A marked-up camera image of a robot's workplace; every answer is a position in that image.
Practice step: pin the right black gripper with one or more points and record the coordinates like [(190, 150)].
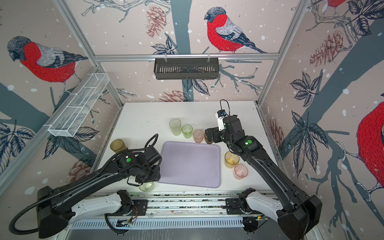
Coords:
[(210, 133)]

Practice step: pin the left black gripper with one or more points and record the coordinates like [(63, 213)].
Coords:
[(156, 177)]

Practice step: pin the pale green short glass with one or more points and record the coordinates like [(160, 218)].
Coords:
[(147, 187)]

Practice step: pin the olive amber textured glass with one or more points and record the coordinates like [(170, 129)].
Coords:
[(118, 145)]

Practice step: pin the pink faceted glass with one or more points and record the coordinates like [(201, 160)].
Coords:
[(240, 171)]

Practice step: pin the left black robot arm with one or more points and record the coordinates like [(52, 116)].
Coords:
[(119, 167)]

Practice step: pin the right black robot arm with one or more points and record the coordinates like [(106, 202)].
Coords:
[(289, 195)]

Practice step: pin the lavender plastic tray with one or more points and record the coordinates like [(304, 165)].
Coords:
[(191, 164)]

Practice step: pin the dark amber textured glass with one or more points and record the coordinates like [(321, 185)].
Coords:
[(209, 140)]

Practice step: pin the pale pink textured glass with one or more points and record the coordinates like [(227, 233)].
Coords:
[(198, 136)]

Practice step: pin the small bright green glass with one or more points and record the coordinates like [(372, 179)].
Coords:
[(187, 131)]

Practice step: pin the yellow faceted glass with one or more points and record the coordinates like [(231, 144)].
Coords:
[(231, 160)]

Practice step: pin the tall pale green glass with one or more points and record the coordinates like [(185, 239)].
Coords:
[(175, 125)]

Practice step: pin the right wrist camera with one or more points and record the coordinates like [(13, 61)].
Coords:
[(220, 115)]

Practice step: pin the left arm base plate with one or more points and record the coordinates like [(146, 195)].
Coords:
[(133, 208)]

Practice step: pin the aluminium front rail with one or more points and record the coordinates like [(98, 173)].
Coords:
[(213, 206)]

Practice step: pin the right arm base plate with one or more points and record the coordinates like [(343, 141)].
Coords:
[(233, 207)]

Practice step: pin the black hanging wire basket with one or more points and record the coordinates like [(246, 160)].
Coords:
[(187, 69)]

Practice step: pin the white mesh wall shelf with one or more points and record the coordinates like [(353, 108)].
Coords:
[(71, 118)]

